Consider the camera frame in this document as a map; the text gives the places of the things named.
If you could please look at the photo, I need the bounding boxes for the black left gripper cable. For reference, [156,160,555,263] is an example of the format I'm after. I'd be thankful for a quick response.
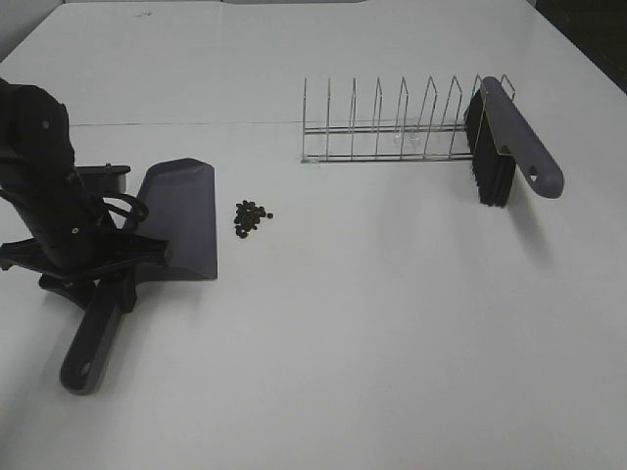
[87,191,151,231]

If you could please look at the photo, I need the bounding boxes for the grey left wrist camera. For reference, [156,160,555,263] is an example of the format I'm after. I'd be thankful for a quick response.
[76,164,131,194]

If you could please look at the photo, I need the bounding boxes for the pile of coffee beans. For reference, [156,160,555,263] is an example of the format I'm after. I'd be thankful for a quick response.
[233,200,274,239]

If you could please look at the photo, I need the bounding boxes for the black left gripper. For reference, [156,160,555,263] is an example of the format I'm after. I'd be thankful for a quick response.
[1,165,169,313]

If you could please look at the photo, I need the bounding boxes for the grey hand brush black bristles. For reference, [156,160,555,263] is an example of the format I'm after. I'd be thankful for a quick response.
[464,76,565,208]

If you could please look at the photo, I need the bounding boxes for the grey plastic dustpan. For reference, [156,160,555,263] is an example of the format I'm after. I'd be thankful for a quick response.
[60,159,217,395]

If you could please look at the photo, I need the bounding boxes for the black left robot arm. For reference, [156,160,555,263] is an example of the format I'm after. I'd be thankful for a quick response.
[1,81,168,312]

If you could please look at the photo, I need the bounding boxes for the chrome wire dish rack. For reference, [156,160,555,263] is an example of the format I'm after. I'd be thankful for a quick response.
[300,74,487,164]

